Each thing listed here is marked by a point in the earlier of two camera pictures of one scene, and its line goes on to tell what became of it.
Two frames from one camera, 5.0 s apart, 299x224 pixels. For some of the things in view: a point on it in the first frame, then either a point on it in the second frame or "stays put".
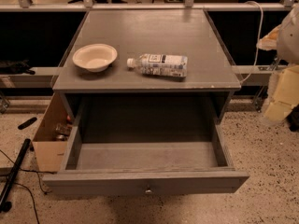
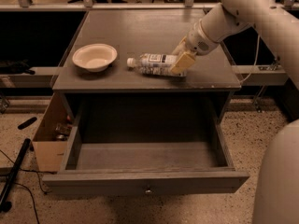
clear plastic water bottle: x=160 y=64 stays put
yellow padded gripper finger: x=269 y=42 -> x=180 y=48
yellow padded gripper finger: x=286 y=96 -> x=183 y=63
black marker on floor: x=26 y=123 stays put
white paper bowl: x=94 y=57 stays put
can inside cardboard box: x=62 y=132 stays put
